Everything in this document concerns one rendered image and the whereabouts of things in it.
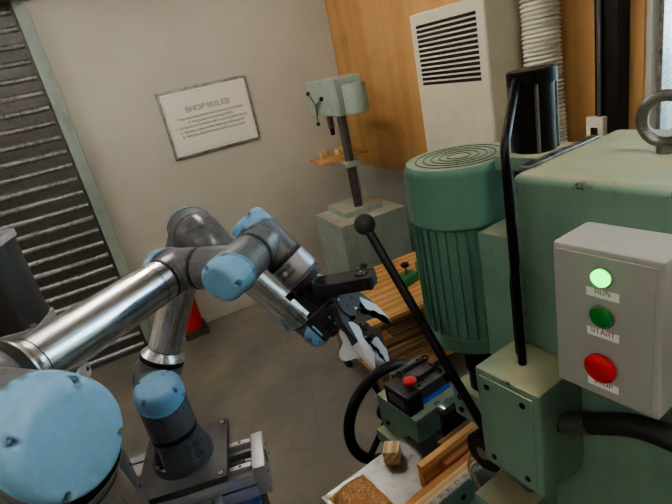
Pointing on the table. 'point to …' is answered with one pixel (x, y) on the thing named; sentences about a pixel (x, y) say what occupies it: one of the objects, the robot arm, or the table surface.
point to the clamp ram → (448, 417)
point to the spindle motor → (454, 237)
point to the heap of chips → (360, 493)
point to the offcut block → (392, 453)
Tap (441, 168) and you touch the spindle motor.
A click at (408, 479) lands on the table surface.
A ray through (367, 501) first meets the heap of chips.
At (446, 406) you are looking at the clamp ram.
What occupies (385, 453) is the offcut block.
